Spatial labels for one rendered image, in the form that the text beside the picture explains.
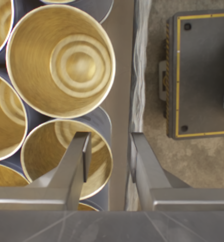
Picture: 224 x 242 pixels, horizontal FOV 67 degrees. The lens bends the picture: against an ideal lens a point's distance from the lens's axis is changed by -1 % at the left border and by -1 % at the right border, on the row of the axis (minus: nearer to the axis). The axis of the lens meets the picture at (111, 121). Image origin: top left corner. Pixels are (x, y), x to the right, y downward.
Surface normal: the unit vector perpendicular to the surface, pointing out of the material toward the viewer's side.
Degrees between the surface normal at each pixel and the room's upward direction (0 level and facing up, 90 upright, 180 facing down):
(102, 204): 89
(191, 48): 0
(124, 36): 4
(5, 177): 89
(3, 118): 89
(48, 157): 89
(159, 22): 0
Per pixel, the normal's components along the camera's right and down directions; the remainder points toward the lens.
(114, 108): 0.03, 0.29
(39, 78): 0.97, -0.25
